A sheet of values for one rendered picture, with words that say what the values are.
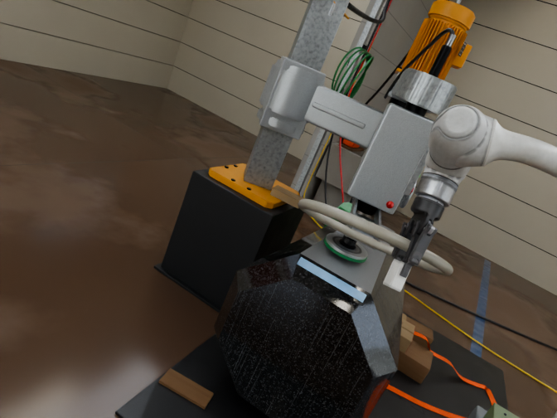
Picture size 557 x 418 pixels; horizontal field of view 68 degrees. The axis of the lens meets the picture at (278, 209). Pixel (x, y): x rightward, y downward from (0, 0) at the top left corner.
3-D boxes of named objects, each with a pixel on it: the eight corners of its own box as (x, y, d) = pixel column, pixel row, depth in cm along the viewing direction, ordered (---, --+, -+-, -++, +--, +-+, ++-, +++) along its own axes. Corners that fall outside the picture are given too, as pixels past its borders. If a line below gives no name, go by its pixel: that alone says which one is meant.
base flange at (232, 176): (205, 173, 260) (207, 166, 258) (243, 167, 304) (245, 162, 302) (269, 210, 245) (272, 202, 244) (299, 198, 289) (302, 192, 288)
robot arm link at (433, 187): (444, 189, 110) (435, 210, 109) (415, 174, 108) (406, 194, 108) (465, 188, 101) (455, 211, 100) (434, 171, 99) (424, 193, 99)
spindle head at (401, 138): (349, 183, 216) (389, 101, 201) (388, 201, 213) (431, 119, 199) (343, 200, 182) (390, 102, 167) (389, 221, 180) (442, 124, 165)
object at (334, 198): (302, 204, 528) (330, 142, 500) (337, 194, 642) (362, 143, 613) (344, 228, 506) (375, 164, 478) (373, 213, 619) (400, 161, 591)
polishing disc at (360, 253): (326, 248, 187) (328, 246, 186) (323, 230, 207) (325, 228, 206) (370, 264, 189) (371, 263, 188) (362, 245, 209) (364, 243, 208)
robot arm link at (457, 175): (418, 178, 111) (419, 163, 99) (442, 127, 112) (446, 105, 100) (459, 193, 107) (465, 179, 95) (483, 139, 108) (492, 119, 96)
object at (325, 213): (298, 212, 153) (302, 206, 153) (423, 271, 148) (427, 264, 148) (293, 197, 104) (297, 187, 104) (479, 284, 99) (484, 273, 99)
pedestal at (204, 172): (152, 267, 279) (186, 168, 255) (208, 244, 338) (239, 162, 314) (231, 322, 259) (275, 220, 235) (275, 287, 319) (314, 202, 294)
